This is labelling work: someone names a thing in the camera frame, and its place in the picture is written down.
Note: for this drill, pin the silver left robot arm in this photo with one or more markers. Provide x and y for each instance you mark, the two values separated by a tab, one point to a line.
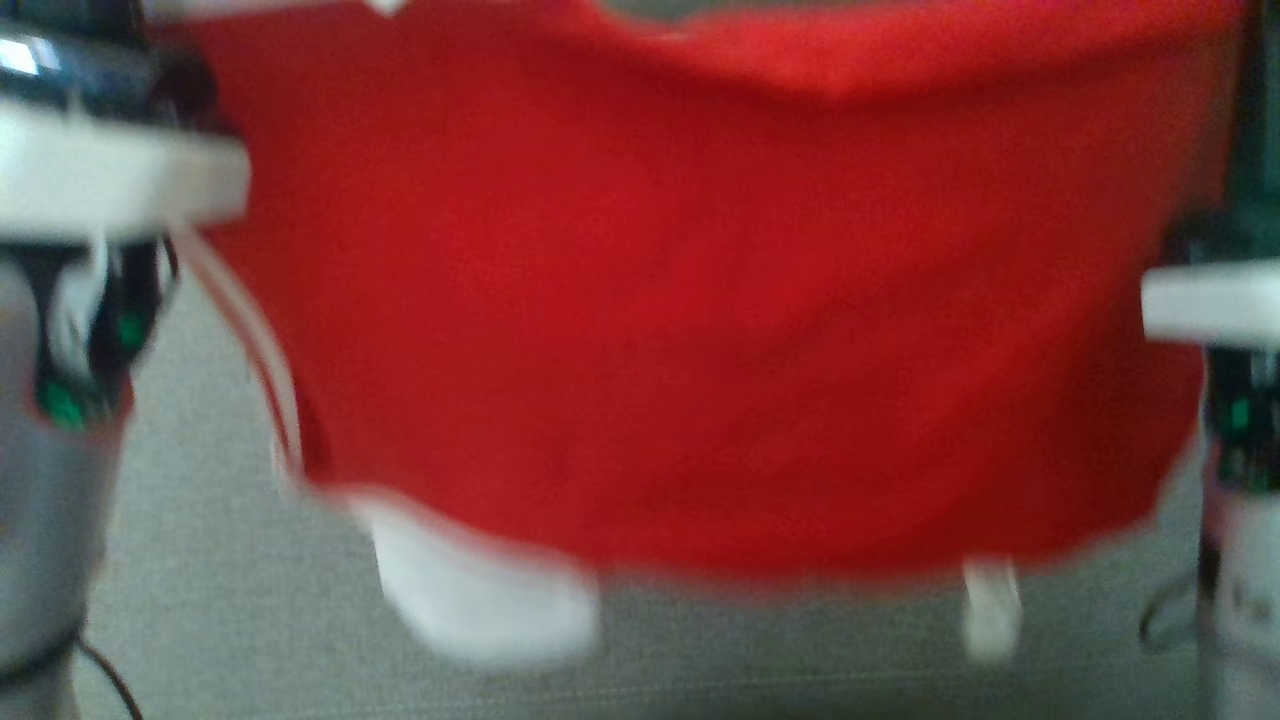
40	540

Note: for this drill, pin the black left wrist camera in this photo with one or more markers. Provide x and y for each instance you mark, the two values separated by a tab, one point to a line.
100	80

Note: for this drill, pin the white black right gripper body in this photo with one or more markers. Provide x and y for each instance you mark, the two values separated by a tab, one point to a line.
1210	300

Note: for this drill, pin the red white basketball jersey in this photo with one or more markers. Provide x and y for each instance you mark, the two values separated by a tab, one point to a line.
700	300

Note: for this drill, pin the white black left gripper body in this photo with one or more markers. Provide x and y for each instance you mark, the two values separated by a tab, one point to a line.
100	170

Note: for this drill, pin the grey sofa seat cushion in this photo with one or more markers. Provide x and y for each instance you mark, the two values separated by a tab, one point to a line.
250	600

